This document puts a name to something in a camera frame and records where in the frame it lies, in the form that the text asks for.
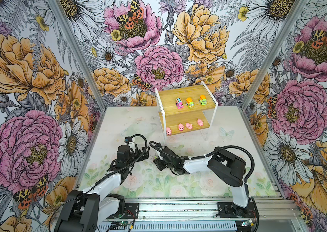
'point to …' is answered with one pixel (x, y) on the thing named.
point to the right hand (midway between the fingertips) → (157, 163)
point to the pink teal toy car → (179, 103)
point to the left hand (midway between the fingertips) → (143, 152)
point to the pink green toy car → (155, 157)
